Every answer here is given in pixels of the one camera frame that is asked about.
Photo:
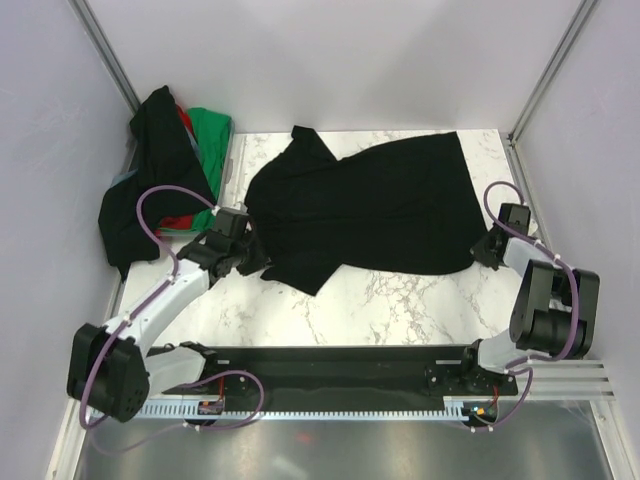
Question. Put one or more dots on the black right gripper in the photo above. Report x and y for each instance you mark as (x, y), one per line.
(479, 252)

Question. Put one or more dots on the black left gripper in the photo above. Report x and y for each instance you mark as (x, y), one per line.
(260, 259)

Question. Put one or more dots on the black t shirt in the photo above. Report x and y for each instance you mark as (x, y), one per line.
(164, 157)
(406, 206)

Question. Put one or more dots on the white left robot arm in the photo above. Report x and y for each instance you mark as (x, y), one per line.
(113, 369)

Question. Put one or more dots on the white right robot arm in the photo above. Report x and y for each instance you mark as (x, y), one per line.
(552, 305)

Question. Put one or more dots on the green t shirt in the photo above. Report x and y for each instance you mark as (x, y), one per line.
(212, 131)

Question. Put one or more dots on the clear plastic bin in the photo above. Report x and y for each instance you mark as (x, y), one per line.
(170, 213)

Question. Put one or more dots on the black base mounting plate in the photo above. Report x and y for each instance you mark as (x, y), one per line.
(368, 376)

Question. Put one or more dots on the right aluminium frame post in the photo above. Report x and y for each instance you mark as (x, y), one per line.
(564, 47)

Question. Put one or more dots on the aluminium frame post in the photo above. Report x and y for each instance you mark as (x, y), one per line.
(101, 43)
(564, 47)

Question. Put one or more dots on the aluminium front rail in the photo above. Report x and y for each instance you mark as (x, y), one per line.
(541, 379)

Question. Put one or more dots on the white slotted cable duct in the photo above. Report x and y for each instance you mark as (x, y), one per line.
(208, 409)

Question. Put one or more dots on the left aluminium frame post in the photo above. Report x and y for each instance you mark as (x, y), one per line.
(101, 43)

